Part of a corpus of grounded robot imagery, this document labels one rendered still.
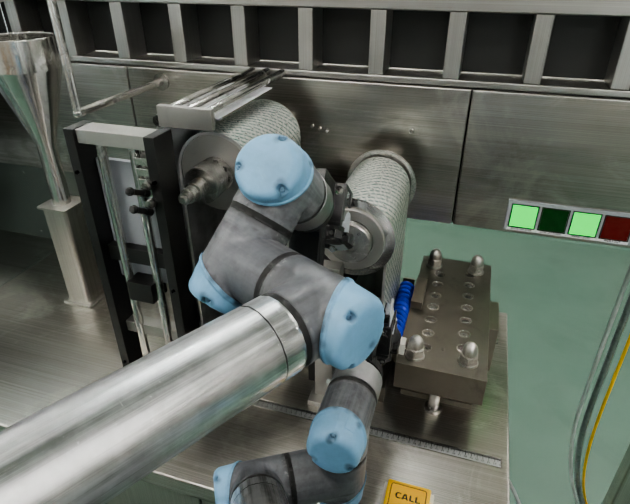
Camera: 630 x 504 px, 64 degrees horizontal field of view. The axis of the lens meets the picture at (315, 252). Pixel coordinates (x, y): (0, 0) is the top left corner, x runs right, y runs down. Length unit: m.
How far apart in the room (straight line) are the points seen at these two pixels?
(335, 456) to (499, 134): 0.72
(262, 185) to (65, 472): 0.30
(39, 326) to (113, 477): 1.04
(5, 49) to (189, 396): 0.91
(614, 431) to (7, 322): 2.20
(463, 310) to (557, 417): 1.40
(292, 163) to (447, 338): 0.61
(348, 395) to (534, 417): 1.74
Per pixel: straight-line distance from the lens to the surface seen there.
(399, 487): 0.92
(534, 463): 2.25
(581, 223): 1.19
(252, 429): 1.02
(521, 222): 1.18
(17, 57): 1.18
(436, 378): 0.97
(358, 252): 0.86
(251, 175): 0.52
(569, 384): 2.63
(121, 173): 0.90
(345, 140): 1.16
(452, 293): 1.15
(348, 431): 0.69
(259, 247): 0.51
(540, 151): 1.13
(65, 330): 1.36
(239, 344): 0.40
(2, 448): 0.37
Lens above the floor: 1.67
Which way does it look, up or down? 30 degrees down
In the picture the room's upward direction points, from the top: straight up
